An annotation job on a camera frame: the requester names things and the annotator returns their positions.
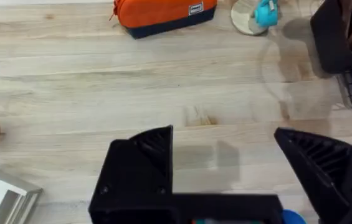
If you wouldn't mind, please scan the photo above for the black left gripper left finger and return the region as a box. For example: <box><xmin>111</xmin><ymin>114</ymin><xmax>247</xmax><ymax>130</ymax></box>
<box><xmin>88</xmin><ymin>124</ymin><xmax>174</xmax><ymax>224</ymax></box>

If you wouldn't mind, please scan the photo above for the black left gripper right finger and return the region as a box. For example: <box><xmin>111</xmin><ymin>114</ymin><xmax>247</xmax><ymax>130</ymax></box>
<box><xmin>274</xmin><ymin>127</ymin><xmax>352</xmax><ymax>224</ymax></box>

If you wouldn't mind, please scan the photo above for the blue plastic cup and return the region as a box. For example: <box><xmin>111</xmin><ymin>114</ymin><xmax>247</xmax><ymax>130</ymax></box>
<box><xmin>281</xmin><ymin>209</ymin><xmax>308</xmax><ymax>224</ymax></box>

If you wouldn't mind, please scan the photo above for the teal cup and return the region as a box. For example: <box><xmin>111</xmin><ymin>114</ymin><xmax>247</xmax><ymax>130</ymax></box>
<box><xmin>254</xmin><ymin>0</ymin><xmax>279</xmax><ymax>29</ymax></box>

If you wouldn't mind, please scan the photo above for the orange and navy zip bag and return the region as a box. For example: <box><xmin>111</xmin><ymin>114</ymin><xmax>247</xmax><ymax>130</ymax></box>
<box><xmin>109</xmin><ymin>0</ymin><xmax>219</xmax><ymax>40</ymax></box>

